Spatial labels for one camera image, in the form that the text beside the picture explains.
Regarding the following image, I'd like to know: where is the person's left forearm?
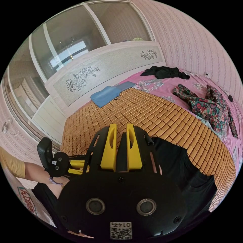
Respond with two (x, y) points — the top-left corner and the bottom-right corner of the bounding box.
(23, 161), (64, 186)

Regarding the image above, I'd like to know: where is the white wall charger with cable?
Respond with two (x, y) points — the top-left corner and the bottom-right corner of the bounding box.
(1, 117), (20, 136)

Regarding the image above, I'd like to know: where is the white bedside cabinet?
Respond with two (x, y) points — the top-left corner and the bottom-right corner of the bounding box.
(32, 94), (67, 134)

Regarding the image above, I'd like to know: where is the crumpled black garment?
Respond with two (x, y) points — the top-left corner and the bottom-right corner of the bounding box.
(140, 66), (190, 80)

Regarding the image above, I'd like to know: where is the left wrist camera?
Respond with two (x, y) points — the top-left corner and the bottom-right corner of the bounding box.
(37, 137), (53, 172)

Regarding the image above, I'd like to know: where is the person's body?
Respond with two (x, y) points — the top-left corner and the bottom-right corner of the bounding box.
(0, 146), (65, 230)

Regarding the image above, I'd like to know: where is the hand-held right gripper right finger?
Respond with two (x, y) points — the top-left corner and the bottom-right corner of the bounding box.
(126, 123), (142, 170)

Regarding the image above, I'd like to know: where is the bed with woven mat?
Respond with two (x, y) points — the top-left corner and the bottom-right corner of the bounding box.
(45, 40), (243, 213)

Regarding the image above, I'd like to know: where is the black t-shirt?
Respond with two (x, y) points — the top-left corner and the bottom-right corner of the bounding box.
(116, 132), (218, 231)

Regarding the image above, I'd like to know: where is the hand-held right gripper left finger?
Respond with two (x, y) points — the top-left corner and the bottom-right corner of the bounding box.
(100, 124), (117, 170)

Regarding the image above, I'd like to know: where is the wardrobe with mirrored sliding doors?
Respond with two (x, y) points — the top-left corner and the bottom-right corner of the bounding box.
(1, 1), (158, 151)

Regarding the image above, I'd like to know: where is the black round device with cable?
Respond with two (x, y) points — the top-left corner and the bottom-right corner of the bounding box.
(206, 74), (234, 102)

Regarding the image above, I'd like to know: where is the person's left hand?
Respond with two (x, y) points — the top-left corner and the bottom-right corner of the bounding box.
(50, 175), (71, 199)

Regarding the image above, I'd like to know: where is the blue pillow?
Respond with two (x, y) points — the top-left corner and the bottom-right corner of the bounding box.
(90, 86), (121, 108)

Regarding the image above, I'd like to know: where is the dark floral garment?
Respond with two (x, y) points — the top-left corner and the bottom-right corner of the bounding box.
(172, 84), (239, 139)

